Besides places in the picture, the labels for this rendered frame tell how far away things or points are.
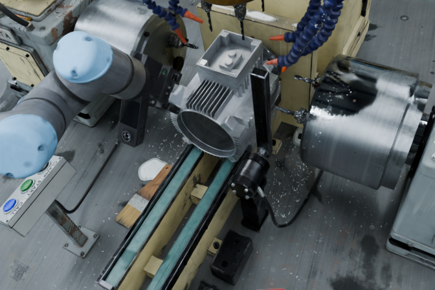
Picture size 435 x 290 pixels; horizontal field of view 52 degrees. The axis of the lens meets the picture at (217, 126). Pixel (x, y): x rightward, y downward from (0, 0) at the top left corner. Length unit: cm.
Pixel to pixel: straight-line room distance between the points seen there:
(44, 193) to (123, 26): 41
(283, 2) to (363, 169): 47
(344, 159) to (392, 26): 77
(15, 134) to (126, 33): 56
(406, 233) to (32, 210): 77
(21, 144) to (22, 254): 71
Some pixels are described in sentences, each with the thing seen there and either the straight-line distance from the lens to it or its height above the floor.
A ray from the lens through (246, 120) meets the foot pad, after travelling 95.
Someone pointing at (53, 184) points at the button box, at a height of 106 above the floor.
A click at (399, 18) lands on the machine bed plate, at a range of 163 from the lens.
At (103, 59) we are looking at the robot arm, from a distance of 68.
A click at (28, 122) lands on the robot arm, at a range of 60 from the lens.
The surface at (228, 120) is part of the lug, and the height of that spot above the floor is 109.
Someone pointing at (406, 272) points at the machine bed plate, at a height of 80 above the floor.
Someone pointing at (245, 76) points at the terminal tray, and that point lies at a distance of 98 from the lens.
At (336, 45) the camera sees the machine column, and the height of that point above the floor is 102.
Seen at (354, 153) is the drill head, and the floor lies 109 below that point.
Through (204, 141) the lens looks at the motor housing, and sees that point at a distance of 109.
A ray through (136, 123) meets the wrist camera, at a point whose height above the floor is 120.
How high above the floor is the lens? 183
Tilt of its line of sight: 52 degrees down
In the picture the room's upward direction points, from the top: 12 degrees counter-clockwise
